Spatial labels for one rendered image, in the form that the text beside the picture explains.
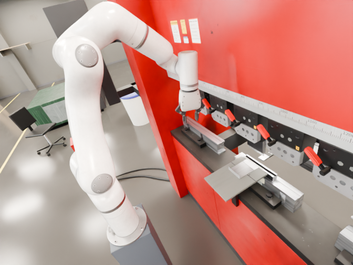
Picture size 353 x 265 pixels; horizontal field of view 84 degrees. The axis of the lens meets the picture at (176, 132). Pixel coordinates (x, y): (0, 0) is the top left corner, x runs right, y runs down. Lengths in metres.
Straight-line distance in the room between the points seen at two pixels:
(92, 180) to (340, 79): 0.75
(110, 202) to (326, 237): 0.89
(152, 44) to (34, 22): 10.60
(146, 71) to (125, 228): 1.05
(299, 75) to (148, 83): 1.09
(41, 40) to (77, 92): 10.64
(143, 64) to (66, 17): 0.54
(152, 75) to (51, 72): 10.02
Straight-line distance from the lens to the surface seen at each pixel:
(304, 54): 0.69
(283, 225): 1.08
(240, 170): 1.10
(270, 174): 1.10
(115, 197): 0.83
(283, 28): 0.72
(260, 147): 1.03
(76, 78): 0.59
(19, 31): 11.39
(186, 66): 0.86
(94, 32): 0.69
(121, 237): 1.00
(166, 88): 1.61
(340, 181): 0.82
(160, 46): 0.76
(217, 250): 1.98
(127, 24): 0.70
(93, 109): 0.66
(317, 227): 1.11
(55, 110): 5.24
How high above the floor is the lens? 1.79
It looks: 32 degrees down
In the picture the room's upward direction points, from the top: 15 degrees counter-clockwise
